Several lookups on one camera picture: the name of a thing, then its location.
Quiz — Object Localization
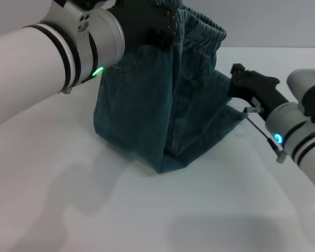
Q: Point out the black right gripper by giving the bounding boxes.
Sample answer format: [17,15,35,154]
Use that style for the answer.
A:
[229,62,290,122]

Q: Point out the blue denim shorts with cartoon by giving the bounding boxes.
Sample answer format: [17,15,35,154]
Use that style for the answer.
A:
[93,0,246,174]

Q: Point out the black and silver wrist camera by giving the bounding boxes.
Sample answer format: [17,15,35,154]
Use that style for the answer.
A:
[286,68,315,124]

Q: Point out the silver plug on right gripper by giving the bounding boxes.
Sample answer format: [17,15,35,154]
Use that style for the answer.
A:
[243,106,264,114]

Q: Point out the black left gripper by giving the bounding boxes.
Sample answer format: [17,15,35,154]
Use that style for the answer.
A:
[106,0,180,51]

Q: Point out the black cable with silver connector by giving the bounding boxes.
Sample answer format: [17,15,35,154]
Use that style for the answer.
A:
[241,111,286,164]

